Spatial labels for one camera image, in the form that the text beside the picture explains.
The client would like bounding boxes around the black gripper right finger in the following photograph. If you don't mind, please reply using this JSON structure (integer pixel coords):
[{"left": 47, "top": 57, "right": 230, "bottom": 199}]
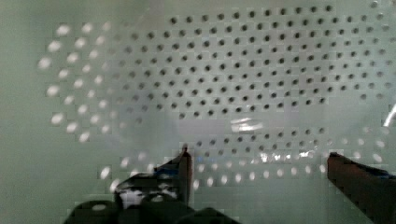
[{"left": 327, "top": 152, "right": 396, "bottom": 224}]

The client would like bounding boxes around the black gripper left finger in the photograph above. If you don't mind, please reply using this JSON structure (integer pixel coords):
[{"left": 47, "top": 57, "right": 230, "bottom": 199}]
[{"left": 64, "top": 146, "right": 240, "bottom": 224}]

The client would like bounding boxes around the light green strainer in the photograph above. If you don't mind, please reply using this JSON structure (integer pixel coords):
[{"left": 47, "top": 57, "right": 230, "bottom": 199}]
[{"left": 1, "top": 0, "right": 395, "bottom": 224}]

